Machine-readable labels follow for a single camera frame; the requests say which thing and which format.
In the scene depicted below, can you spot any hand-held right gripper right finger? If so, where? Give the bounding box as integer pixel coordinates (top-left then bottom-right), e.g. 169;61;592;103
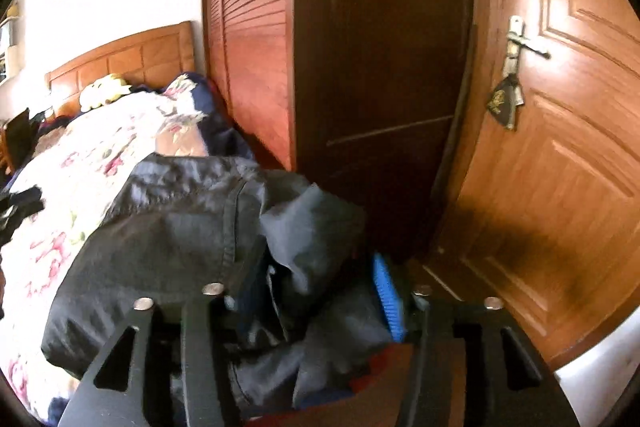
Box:
371;253;581;427

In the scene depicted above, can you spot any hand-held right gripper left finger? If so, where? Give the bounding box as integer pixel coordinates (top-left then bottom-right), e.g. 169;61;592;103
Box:
60;279;261;427

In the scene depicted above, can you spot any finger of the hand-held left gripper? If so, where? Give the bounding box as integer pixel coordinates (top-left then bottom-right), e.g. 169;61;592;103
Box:
0;186;45;245

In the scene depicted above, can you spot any black jacket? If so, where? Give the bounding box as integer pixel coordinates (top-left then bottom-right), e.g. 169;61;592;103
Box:
40;152;416;413

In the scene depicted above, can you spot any wooden chair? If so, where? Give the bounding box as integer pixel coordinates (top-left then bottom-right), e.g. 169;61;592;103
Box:
0;107;38;172

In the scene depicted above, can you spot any yellow plush toy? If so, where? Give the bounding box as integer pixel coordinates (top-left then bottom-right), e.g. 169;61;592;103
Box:
80;74;132;112

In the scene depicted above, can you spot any wooden bed headboard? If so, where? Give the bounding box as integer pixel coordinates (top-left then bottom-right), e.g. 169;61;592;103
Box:
45;21;197;108

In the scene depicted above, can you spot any navy bed sheet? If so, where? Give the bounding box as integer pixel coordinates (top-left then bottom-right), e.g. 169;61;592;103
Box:
160;74;256;158

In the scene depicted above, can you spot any wooden door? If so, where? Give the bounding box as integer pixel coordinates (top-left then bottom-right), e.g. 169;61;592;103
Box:
425;0;640;370

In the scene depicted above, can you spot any wooden louvred wardrobe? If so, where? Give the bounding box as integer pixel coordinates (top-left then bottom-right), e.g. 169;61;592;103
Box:
202;0;476;258

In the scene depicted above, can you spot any white wall shelf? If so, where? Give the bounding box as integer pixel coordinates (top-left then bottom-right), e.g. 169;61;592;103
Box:
0;0;22;82

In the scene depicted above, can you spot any metal door handle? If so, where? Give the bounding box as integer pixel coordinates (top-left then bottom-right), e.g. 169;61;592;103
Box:
505;16;551;75

